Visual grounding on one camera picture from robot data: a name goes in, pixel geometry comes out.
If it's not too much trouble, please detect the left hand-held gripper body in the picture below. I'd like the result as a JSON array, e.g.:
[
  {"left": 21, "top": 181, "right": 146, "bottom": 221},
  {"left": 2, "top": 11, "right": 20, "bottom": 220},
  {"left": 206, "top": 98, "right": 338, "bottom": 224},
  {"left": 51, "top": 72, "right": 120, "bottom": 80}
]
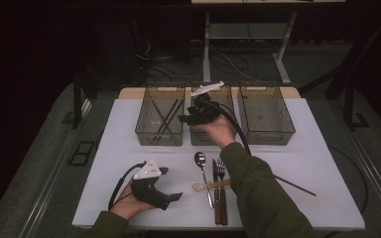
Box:
[{"left": 130, "top": 158, "right": 173, "bottom": 211}]

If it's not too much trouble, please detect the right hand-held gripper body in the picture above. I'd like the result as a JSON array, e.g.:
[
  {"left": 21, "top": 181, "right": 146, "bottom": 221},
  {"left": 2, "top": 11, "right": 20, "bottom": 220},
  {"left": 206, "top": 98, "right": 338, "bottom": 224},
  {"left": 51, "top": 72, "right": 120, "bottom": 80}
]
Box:
[{"left": 187, "top": 80, "right": 225, "bottom": 127}]

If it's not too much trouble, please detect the black chopstick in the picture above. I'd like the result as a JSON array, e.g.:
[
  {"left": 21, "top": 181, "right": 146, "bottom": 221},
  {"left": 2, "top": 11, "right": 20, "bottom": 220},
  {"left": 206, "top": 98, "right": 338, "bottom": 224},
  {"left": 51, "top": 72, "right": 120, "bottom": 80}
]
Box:
[
  {"left": 152, "top": 98, "right": 185, "bottom": 143},
  {"left": 157, "top": 100, "right": 181, "bottom": 137}
]

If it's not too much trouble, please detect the brown wooden chopstick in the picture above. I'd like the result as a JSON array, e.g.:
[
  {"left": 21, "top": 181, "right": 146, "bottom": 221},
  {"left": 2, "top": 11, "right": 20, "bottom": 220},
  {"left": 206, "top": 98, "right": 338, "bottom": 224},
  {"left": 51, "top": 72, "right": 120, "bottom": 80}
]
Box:
[
  {"left": 150, "top": 98, "right": 173, "bottom": 134},
  {"left": 273, "top": 175, "right": 318, "bottom": 197}
]

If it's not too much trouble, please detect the translucent orange plastic spoon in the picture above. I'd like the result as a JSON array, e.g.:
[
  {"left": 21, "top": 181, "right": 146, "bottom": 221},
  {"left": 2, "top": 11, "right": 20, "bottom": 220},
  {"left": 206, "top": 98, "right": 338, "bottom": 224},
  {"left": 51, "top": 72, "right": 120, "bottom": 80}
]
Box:
[{"left": 191, "top": 178, "right": 231, "bottom": 193}]

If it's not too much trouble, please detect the smoky clear plastic bin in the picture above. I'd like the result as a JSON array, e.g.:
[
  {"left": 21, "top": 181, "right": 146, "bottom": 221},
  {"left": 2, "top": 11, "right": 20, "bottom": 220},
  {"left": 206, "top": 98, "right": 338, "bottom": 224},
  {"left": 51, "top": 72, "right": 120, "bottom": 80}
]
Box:
[
  {"left": 190, "top": 81, "right": 238, "bottom": 147},
  {"left": 134, "top": 82, "right": 187, "bottom": 147},
  {"left": 237, "top": 81, "right": 297, "bottom": 147}
]

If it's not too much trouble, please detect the person's left hand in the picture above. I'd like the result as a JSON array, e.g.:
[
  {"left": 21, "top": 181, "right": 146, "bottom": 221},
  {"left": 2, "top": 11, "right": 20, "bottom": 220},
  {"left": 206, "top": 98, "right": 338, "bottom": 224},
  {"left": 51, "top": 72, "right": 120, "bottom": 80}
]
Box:
[{"left": 109, "top": 179, "right": 157, "bottom": 221}]

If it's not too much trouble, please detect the person's right hand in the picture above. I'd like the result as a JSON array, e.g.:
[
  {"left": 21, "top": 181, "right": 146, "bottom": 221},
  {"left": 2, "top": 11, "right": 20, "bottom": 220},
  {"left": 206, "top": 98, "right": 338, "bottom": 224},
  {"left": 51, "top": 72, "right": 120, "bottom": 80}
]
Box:
[{"left": 192, "top": 113, "right": 237, "bottom": 150}]

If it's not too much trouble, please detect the metal spoon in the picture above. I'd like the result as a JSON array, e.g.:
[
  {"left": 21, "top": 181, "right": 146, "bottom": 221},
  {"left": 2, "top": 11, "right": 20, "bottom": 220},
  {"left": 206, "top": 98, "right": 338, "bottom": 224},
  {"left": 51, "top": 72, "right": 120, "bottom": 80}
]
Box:
[{"left": 193, "top": 151, "right": 214, "bottom": 210}]

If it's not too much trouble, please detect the white table cover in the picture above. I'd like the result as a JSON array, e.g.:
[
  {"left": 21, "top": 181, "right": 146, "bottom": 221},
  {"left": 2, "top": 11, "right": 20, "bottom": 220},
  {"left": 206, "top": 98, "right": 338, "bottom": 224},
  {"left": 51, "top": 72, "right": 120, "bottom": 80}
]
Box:
[{"left": 71, "top": 97, "right": 366, "bottom": 231}]

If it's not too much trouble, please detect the black metal stand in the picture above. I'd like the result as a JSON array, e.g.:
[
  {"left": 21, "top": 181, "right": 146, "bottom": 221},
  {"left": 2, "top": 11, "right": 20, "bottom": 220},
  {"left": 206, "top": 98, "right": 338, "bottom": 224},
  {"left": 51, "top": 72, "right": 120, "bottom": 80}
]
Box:
[
  {"left": 72, "top": 70, "right": 98, "bottom": 130},
  {"left": 299, "top": 13, "right": 381, "bottom": 132}
]

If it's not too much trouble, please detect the left hand-held gripper cable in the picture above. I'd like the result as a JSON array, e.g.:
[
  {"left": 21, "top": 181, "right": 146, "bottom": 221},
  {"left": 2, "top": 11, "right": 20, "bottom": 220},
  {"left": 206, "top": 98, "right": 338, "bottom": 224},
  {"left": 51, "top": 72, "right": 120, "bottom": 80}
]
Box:
[{"left": 108, "top": 161, "right": 147, "bottom": 211}]

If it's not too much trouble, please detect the hand-held gripper cable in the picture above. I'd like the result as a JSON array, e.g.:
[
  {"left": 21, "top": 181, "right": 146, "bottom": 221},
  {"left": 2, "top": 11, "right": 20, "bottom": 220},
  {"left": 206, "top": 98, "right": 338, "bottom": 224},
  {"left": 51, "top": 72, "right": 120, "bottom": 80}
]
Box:
[
  {"left": 204, "top": 99, "right": 252, "bottom": 157},
  {"left": 108, "top": 161, "right": 147, "bottom": 211}
]

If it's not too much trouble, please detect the right hand-held gripper cable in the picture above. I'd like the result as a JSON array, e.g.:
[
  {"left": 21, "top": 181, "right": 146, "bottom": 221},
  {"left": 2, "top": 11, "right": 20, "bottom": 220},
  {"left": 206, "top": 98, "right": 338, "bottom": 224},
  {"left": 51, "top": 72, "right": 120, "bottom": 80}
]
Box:
[{"left": 204, "top": 99, "right": 252, "bottom": 157}]

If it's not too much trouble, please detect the wooden-handled table knife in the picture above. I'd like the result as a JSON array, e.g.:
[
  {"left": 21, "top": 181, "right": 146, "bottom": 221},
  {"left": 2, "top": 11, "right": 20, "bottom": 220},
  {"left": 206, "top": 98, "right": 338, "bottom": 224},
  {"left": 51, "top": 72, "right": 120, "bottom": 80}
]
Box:
[{"left": 211, "top": 158, "right": 221, "bottom": 226}]

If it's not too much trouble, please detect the tangle of black cables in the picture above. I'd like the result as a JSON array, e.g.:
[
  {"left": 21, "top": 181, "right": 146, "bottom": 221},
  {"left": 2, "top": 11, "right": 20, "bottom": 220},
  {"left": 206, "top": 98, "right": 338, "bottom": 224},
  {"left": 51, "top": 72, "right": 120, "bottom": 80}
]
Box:
[{"left": 135, "top": 36, "right": 262, "bottom": 83}]

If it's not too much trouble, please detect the wooden-handled fork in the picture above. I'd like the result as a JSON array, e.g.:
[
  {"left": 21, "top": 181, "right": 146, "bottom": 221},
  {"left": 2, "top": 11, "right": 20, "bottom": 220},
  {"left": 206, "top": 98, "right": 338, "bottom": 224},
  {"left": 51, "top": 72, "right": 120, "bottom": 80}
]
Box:
[{"left": 216, "top": 158, "right": 228, "bottom": 226}]

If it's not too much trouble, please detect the white metal desk frame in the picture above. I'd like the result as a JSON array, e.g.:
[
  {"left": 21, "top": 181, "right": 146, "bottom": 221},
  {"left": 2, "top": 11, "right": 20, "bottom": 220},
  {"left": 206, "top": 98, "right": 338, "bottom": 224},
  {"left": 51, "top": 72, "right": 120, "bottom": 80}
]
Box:
[{"left": 190, "top": 0, "right": 346, "bottom": 86}]

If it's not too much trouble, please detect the aluminium floor rail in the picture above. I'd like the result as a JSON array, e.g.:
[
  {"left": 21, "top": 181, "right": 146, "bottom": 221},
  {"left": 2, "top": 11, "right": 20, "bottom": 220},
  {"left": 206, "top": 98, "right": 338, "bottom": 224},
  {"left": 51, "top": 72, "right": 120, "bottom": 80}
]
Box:
[
  {"left": 23, "top": 98, "right": 93, "bottom": 238},
  {"left": 343, "top": 125, "right": 381, "bottom": 229}
]

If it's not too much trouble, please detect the thin black cable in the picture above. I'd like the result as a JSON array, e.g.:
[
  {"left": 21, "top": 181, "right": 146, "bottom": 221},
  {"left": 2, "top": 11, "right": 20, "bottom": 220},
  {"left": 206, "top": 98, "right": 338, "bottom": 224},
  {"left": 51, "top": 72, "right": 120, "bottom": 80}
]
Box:
[{"left": 326, "top": 144, "right": 370, "bottom": 215}]

